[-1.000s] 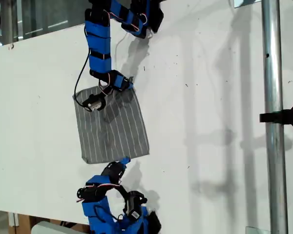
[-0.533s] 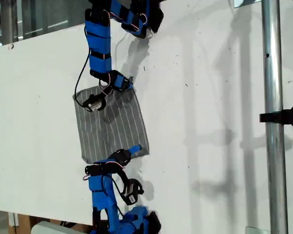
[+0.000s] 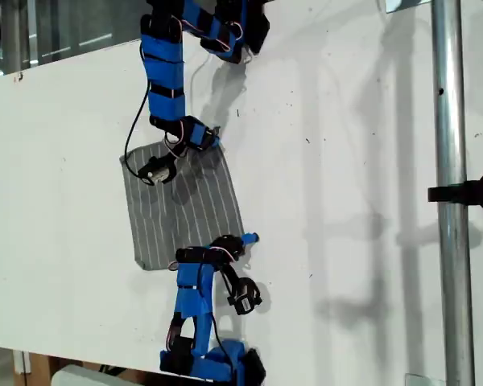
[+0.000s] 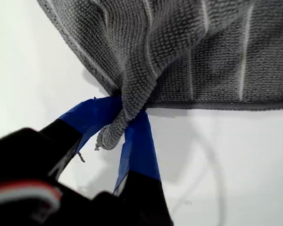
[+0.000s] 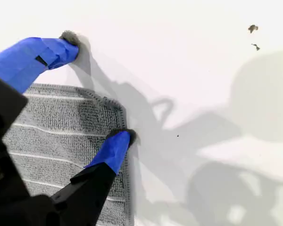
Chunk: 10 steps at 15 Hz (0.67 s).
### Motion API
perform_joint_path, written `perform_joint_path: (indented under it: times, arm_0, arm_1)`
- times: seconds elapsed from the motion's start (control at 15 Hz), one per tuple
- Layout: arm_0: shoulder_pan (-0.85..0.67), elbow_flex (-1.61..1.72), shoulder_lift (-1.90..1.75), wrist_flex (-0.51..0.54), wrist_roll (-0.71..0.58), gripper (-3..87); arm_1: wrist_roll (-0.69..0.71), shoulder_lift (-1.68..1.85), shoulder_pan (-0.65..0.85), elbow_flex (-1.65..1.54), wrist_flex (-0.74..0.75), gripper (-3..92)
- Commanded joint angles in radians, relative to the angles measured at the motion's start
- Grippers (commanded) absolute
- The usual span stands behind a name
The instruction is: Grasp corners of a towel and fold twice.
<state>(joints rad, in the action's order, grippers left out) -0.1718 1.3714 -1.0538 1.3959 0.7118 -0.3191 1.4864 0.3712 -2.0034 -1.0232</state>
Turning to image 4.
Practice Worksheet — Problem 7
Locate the grey striped towel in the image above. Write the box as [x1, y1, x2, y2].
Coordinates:
[36, 0, 283, 151]

